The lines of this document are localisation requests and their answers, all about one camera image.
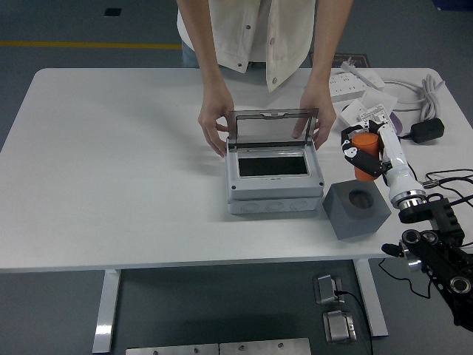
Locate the white power strip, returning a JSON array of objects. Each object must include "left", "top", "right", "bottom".
[{"left": 327, "top": 72, "right": 369, "bottom": 99}]

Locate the person's left hand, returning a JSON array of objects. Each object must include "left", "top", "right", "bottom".
[{"left": 290, "top": 87, "right": 337, "bottom": 151}]

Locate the grey metal floor plate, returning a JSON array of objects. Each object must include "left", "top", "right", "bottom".
[
  {"left": 125, "top": 343, "right": 220, "bottom": 355},
  {"left": 219, "top": 337, "right": 312, "bottom": 355}
]

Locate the grey plastic junction box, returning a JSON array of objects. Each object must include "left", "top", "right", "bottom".
[{"left": 225, "top": 146, "right": 325, "bottom": 215}]

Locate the black floor socket cable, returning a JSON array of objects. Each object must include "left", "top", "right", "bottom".
[{"left": 333, "top": 290, "right": 374, "bottom": 355}]

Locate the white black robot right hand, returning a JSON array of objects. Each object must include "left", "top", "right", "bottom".
[{"left": 339, "top": 120, "right": 426, "bottom": 203}]

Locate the white coiled cable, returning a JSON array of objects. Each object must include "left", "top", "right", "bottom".
[{"left": 382, "top": 72, "right": 446, "bottom": 121}]

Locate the blue object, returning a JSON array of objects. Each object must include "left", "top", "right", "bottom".
[{"left": 434, "top": 0, "right": 473, "bottom": 10}]

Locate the orange cylindrical battery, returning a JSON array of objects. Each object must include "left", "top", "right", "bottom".
[{"left": 350, "top": 132, "right": 381, "bottom": 182}]

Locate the black table controller cable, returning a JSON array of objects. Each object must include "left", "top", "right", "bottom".
[{"left": 377, "top": 257, "right": 432, "bottom": 299}]

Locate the person's right hand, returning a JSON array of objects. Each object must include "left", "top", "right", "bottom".
[{"left": 197, "top": 98, "right": 237, "bottom": 159}]

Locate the smoked transparent box lid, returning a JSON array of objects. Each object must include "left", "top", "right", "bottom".
[{"left": 227, "top": 107, "right": 321, "bottom": 152}]

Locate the purple plastic tray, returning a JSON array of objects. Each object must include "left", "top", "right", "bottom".
[{"left": 339, "top": 104, "right": 403, "bottom": 137}]

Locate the grey foam block holder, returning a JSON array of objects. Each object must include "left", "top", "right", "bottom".
[{"left": 322, "top": 180, "right": 392, "bottom": 243}]

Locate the black robot hand cable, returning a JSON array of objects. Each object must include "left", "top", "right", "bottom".
[{"left": 423, "top": 169, "right": 473, "bottom": 208}]

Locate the small white flat box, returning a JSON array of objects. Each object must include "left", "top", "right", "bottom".
[{"left": 361, "top": 90, "right": 398, "bottom": 112}]

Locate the white wall socket plate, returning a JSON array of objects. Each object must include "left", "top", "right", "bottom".
[{"left": 339, "top": 98, "right": 370, "bottom": 127}]

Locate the dark floor sign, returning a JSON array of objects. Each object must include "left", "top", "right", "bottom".
[{"left": 312, "top": 53, "right": 370, "bottom": 70}]

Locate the person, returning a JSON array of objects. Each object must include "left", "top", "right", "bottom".
[{"left": 176, "top": 0, "right": 319, "bottom": 93}]

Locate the silver floor socket box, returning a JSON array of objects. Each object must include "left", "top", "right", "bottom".
[
  {"left": 313, "top": 272, "right": 347, "bottom": 305},
  {"left": 321, "top": 309, "right": 358, "bottom": 344}
]

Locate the printed white socket module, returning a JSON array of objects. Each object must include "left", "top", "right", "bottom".
[{"left": 356, "top": 106, "right": 393, "bottom": 126}]

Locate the white table leg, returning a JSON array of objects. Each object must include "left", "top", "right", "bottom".
[
  {"left": 353, "top": 258, "right": 389, "bottom": 338},
  {"left": 92, "top": 268, "right": 123, "bottom": 353}
]

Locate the black power adapter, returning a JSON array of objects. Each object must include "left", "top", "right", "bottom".
[{"left": 410, "top": 118, "right": 446, "bottom": 144}]

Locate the white rectangular adapter block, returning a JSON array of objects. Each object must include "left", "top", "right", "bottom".
[{"left": 360, "top": 70, "right": 385, "bottom": 89}]

